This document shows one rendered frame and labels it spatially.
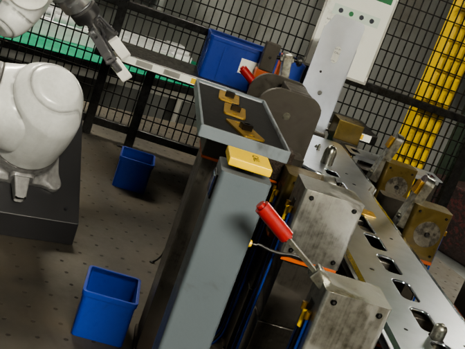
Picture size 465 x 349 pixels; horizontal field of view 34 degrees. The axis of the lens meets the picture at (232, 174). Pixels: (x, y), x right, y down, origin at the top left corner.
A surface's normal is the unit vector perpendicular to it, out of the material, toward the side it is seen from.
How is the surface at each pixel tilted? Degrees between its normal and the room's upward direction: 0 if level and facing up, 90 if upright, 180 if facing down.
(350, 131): 90
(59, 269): 0
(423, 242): 90
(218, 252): 90
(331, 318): 90
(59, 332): 0
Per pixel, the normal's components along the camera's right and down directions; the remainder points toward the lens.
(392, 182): 0.07, 0.30
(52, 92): 0.58, -0.40
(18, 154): -0.26, 0.79
